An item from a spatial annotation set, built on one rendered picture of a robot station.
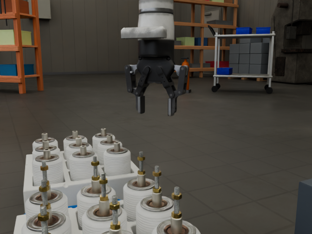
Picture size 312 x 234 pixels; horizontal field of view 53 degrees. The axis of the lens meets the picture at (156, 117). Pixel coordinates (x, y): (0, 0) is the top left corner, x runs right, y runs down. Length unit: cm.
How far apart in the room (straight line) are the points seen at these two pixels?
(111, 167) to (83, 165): 10
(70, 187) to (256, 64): 748
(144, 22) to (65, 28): 1075
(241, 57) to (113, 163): 774
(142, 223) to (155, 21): 42
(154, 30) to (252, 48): 782
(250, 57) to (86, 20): 590
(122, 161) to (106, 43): 1068
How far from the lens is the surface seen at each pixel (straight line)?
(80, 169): 108
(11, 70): 564
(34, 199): 81
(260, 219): 125
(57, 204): 78
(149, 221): 71
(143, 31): 59
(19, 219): 89
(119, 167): 110
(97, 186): 80
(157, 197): 72
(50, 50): 1124
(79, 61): 1142
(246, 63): 853
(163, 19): 63
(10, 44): 559
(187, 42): 896
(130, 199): 82
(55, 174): 108
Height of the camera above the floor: 58
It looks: 11 degrees down
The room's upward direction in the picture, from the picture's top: straight up
